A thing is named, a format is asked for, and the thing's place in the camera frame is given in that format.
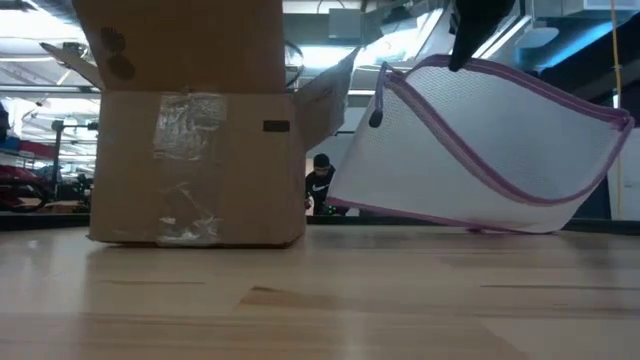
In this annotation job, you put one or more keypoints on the brown Sephora cardboard box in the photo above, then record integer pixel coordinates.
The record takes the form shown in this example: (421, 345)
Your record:
(200, 165)

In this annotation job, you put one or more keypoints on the long ceiling light bar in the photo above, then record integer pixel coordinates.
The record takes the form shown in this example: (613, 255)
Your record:
(50, 90)

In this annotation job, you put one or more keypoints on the black table frame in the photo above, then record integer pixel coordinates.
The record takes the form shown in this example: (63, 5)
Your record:
(50, 221)

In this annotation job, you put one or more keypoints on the purple-edged mesh zip pouch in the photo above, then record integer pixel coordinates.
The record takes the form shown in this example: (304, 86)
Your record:
(500, 155)

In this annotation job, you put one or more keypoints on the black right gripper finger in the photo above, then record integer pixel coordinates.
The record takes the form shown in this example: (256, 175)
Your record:
(475, 30)

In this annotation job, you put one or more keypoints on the white board panel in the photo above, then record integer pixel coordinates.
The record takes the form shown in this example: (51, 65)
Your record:
(625, 185)

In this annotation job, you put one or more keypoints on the black gantry frame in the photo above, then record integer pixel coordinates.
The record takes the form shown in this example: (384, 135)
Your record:
(56, 165)

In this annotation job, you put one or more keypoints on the person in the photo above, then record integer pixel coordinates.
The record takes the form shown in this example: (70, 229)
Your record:
(320, 187)

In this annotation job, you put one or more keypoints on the red storage shelf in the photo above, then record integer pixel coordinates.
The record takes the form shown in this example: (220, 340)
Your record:
(30, 149)

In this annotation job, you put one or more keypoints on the grey ceiling unit box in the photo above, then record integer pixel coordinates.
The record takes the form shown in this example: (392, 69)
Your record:
(345, 23)

